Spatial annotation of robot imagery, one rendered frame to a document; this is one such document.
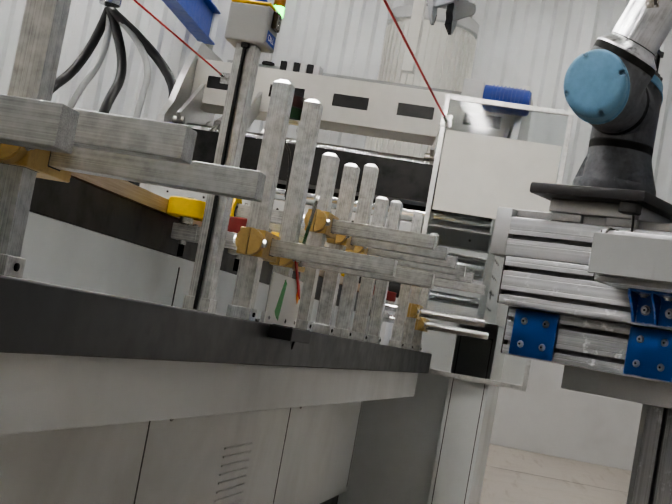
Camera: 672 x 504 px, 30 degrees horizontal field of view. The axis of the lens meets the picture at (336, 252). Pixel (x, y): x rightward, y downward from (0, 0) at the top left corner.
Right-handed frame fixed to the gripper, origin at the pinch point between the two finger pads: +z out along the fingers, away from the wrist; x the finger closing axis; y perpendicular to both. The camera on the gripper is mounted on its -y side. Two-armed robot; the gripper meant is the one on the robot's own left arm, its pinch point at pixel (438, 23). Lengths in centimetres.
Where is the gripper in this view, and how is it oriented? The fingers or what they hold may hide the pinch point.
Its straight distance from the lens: 242.2
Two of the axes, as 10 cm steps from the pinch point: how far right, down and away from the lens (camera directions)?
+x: 5.9, 1.6, 7.9
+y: 7.9, 1.0, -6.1
